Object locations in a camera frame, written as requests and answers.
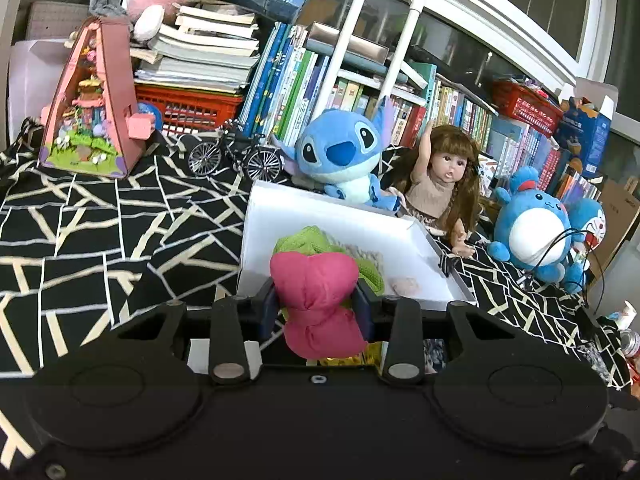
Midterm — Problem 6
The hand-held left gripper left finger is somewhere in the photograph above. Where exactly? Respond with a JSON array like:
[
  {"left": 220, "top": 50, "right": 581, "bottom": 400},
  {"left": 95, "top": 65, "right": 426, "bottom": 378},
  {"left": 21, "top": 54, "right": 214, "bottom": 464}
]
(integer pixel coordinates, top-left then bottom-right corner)
[{"left": 82, "top": 280, "right": 284, "bottom": 387}]

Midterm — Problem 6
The white cardboard box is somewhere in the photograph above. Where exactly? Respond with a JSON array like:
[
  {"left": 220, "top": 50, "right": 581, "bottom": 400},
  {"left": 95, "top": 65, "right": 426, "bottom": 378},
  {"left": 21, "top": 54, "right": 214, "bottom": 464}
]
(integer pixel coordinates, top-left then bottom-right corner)
[{"left": 235, "top": 180, "right": 478, "bottom": 312}]

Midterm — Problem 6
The blue robot cat plush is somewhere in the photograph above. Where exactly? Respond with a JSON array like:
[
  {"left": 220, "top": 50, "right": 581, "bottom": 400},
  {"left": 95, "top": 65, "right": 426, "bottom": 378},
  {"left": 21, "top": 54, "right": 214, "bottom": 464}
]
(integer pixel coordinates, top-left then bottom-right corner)
[{"left": 565, "top": 197, "right": 608, "bottom": 293}]

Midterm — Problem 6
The red plastic basket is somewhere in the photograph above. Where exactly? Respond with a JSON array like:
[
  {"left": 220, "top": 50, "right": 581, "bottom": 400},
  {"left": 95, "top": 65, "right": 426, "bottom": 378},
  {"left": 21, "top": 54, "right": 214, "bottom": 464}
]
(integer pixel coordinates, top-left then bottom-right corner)
[{"left": 134, "top": 84, "right": 245, "bottom": 133}]

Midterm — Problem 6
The pink plush toy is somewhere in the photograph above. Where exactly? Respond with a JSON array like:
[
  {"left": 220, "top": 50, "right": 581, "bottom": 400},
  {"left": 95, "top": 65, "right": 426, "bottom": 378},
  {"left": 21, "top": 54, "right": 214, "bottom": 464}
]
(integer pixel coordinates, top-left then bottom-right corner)
[{"left": 125, "top": 0, "right": 231, "bottom": 43}]

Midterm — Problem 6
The miniature black bicycle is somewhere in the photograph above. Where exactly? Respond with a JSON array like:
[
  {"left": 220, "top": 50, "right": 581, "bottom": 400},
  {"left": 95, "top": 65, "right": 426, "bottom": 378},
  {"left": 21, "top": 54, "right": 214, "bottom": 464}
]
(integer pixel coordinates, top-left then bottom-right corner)
[{"left": 187, "top": 119, "right": 285, "bottom": 182}]

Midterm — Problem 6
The stack of books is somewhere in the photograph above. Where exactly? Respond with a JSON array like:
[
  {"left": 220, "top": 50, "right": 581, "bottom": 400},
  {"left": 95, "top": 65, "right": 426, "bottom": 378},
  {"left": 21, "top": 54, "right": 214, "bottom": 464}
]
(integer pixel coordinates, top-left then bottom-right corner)
[{"left": 131, "top": 5, "right": 262, "bottom": 96}]

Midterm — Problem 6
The beige knitted cloth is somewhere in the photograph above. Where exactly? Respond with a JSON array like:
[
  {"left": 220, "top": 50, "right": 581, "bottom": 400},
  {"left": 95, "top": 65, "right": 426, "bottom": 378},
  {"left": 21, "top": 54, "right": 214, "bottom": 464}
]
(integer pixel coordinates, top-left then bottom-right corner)
[{"left": 330, "top": 242, "right": 386, "bottom": 273}]

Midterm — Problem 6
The pink fabric bow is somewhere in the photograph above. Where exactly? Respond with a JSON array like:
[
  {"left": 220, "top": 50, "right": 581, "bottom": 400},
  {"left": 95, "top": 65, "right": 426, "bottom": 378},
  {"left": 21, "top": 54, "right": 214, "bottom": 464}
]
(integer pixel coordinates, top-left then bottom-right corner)
[{"left": 270, "top": 252, "right": 370, "bottom": 360}]

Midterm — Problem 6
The pink triangular miniature house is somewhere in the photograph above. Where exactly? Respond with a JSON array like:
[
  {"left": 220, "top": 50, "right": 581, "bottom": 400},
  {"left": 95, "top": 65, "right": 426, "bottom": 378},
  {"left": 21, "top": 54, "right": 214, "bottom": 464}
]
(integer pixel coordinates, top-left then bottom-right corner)
[{"left": 37, "top": 16, "right": 157, "bottom": 181}]

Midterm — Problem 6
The brown-haired doll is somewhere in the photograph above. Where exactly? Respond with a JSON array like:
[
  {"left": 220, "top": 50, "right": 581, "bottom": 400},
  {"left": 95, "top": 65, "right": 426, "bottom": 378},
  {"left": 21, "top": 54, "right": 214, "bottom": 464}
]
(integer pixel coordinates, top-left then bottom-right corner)
[{"left": 387, "top": 120, "right": 485, "bottom": 261}]

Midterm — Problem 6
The green scrunchie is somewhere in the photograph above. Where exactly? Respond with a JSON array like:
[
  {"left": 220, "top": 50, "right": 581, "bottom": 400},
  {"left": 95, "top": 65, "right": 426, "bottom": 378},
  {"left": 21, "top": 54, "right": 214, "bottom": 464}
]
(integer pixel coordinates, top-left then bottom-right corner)
[{"left": 272, "top": 226, "right": 386, "bottom": 295}]

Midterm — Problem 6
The black cable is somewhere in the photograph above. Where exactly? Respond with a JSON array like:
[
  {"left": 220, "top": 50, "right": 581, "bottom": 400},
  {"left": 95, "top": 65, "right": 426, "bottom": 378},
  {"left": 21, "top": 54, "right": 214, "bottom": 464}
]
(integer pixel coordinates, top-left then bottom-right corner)
[{"left": 517, "top": 229, "right": 607, "bottom": 313}]

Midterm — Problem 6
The row of upright books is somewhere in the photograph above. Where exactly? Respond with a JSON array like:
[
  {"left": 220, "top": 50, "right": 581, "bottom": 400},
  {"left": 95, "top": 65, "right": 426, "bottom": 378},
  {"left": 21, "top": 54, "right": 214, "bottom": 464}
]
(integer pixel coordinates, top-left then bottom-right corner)
[{"left": 240, "top": 22, "right": 606, "bottom": 201}]

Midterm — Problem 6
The red basket with clutter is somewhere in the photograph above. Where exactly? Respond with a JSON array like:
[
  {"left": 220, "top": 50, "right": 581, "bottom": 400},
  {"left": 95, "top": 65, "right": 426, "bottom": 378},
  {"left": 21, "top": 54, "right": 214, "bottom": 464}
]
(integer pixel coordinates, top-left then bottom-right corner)
[{"left": 492, "top": 79, "right": 564, "bottom": 136}]

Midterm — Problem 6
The white board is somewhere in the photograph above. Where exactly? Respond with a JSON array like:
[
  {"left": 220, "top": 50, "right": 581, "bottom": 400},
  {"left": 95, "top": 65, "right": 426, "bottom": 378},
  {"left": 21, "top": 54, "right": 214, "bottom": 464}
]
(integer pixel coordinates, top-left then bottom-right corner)
[{"left": 7, "top": 39, "right": 76, "bottom": 136}]

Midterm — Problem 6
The metallic grey box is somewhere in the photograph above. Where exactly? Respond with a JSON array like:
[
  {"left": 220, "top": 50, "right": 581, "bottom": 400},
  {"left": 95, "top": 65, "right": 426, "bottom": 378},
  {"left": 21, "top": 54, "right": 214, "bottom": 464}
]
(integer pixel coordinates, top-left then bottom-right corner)
[{"left": 305, "top": 21, "right": 391, "bottom": 63}]

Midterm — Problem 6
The grey grid box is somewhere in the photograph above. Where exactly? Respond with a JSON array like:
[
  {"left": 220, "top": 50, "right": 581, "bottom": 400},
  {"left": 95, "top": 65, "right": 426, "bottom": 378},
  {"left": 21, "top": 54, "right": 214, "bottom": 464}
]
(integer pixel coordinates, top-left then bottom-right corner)
[{"left": 25, "top": 2, "right": 92, "bottom": 41}]

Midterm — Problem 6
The brown cardboard box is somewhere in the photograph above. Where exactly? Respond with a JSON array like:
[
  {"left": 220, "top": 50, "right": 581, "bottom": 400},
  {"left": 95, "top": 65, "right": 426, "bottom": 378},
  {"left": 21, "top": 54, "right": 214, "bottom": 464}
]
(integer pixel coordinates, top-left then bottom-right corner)
[{"left": 582, "top": 177, "right": 640, "bottom": 283}]

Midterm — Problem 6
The round blue white-bellied plush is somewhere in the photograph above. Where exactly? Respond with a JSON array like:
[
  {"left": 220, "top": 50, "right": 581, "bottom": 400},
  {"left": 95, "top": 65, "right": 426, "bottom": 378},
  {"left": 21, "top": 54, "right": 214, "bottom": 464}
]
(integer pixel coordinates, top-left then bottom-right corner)
[{"left": 487, "top": 165, "right": 587, "bottom": 283}]

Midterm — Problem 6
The blue ball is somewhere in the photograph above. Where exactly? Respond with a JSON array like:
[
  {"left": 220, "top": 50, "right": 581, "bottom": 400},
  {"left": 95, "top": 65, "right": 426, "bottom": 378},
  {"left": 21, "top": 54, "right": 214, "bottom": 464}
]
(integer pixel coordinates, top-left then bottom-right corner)
[{"left": 136, "top": 101, "right": 164, "bottom": 131}]

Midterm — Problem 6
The blue printed carton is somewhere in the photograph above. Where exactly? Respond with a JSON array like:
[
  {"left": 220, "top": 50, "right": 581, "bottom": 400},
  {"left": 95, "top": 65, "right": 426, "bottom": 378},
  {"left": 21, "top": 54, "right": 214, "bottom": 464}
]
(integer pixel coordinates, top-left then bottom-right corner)
[{"left": 552, "top": 96, "right": 614, "bottom": 176}]

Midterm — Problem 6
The white tube frame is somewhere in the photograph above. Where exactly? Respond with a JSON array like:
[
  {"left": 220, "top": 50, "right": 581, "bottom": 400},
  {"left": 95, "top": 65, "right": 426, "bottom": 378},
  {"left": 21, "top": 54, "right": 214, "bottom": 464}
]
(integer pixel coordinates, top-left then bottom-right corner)
[{"left": 310, "top": 0, "right": 426, "bottom": 122}]

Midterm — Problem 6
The grey cloth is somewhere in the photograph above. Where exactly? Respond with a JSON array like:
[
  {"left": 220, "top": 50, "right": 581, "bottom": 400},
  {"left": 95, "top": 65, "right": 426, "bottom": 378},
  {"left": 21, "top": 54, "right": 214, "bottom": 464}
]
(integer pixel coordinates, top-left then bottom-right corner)
[{"left": 89, "top": 0, "right": 133, "bottom": 23}]

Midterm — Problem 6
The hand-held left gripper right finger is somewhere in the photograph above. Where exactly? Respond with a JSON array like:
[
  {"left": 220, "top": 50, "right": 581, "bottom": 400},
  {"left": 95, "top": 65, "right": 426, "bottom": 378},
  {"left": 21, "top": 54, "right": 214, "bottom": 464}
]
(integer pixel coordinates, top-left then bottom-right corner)
[{"left": 356, "top": 280, "right": 552, "bottom": 387}]

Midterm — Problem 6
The black patterned tablecloth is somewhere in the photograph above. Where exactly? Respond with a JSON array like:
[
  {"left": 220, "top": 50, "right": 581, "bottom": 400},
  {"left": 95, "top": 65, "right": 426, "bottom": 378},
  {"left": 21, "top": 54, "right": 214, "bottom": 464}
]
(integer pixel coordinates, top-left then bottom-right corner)
[{"left": 0, "top": 115, "right": 640, "bottom": 461}]

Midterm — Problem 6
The blue alien plush toy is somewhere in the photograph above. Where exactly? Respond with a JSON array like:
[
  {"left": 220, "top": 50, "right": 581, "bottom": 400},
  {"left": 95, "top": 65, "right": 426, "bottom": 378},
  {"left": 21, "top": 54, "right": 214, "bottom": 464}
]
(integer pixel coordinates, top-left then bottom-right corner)
[{"left": 272, "top": 96, "right": 403, "bottom": 213}]

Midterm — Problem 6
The white bottle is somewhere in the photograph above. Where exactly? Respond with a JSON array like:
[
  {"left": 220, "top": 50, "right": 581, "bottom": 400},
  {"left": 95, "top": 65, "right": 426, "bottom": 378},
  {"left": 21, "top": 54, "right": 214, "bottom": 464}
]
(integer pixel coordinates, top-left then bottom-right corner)
[{"left": 606, "top": 301, "right": 637, "bottom": 331}]

